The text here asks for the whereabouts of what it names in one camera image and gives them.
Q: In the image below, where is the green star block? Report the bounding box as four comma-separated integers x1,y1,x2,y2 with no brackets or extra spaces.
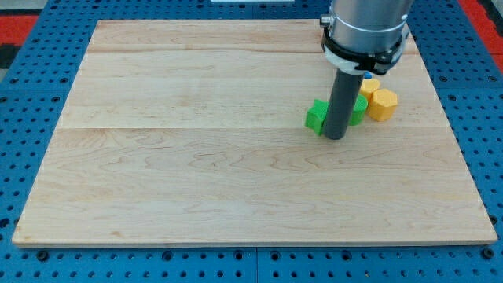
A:
304,99,329,136

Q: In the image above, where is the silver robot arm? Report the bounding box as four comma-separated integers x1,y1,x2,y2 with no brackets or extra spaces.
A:
320,0,413,75

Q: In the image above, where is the green circle block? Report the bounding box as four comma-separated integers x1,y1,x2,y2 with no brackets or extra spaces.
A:
349,94,368,126

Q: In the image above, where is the light wooden board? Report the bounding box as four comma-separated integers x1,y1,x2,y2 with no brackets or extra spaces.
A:
13,20,497,248

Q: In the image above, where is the yellow block behind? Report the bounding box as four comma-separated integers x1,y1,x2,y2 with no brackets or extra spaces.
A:
359,79,380,101

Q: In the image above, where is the yellow hexagon block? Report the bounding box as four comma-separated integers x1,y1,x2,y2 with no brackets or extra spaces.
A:
367,89,398,122

